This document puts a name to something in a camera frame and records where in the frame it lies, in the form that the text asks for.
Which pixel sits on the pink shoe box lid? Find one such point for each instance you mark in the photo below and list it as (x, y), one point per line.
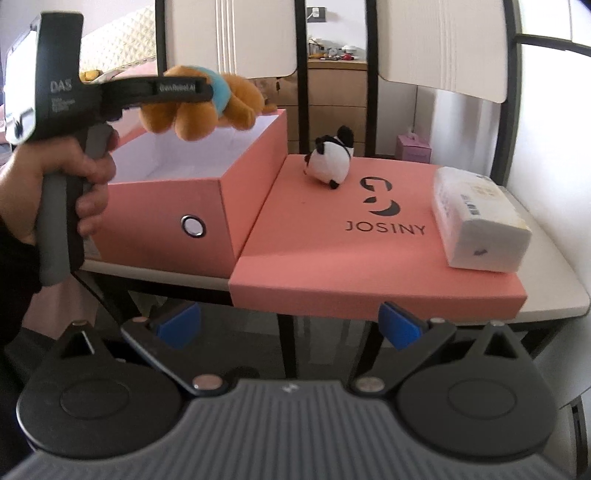
(343, 252)

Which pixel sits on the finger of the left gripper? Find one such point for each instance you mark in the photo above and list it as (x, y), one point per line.
(130, 93)

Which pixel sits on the pink shoe box base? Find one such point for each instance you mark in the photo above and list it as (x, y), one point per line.
(188, 207)

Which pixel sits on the yellow plush on bed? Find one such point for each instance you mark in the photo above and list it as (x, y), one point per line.
(90, 75)

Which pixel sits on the white tissue pack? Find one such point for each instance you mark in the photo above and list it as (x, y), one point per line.
(479, 227)

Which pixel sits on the quilted cream headboard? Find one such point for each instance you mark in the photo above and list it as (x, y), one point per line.
(127, 42)

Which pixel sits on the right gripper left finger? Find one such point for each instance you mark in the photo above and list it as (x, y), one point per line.
(160, 341)

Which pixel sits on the right beige folding chair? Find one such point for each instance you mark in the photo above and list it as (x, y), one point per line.
(473, 48)

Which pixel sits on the beige folding chair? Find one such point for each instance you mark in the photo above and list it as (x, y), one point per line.
(473, 48)
(252, 39)

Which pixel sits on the panda plush toy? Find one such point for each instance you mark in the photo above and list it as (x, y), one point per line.
(329, 161)

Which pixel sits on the small pink gift box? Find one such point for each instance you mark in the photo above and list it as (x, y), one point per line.
(411, 147)

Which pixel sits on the person left hand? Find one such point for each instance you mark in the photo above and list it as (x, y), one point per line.
(22, 179)

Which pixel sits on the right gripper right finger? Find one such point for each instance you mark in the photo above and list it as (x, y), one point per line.
(416, 341)

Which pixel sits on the wooden drawer cabinet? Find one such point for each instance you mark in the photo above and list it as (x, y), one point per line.
(337, 95)

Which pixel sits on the orange plush bear toy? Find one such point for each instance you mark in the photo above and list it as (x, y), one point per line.
(236, 102)

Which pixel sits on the left beige folding chair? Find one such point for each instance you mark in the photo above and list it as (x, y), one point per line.
(252, 39)

